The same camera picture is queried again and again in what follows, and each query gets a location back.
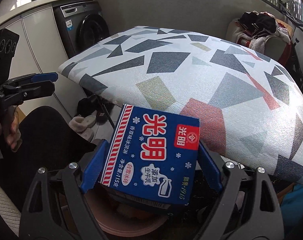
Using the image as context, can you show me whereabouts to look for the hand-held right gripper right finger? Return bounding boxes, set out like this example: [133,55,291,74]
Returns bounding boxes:
[194,140,284,240]

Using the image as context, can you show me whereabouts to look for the pile of clothes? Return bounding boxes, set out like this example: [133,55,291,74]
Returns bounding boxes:
[235,11,292,52]

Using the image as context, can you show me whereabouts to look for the white cabinet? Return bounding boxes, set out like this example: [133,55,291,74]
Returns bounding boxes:
[0,0,98,115]

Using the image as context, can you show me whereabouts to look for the blue carton box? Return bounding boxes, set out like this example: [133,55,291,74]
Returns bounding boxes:
[98,104,200,215]

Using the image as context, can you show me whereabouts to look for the person's left hand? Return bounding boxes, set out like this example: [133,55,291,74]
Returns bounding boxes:
[0,106,23,153]

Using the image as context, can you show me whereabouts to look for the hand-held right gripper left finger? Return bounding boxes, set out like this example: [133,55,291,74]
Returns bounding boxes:
[19,139,111,240]

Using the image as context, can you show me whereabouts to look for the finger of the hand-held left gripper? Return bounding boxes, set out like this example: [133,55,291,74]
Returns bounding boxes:
[8,72,59,87]
[4,80,56,103]

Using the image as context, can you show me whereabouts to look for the black exercise bike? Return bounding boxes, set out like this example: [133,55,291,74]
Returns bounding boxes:
[279,0,303,93]

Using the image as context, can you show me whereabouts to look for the light fabric seat cushion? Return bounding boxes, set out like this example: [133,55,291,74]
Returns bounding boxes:
[0,174,19,238]

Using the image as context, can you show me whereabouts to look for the beige chair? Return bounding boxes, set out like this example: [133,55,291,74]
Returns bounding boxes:
[228,17,293,64]

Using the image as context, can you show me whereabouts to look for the grey furry slipper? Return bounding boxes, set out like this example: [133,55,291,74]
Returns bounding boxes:
[69,115,96,132]
[80,127,95,143]

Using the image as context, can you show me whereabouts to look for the blue curtain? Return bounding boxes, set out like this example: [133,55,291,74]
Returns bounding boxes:
[279,184,303,240]

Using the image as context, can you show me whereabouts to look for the person's left leg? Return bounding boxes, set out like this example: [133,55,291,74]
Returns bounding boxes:
[0,106,99,198]

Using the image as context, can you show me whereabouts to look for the dark brown trash bin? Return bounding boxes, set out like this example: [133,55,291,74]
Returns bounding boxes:
[87,187,172,240]

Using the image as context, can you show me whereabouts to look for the grey washing machine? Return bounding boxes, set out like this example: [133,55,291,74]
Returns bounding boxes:
[53,1,111,58]

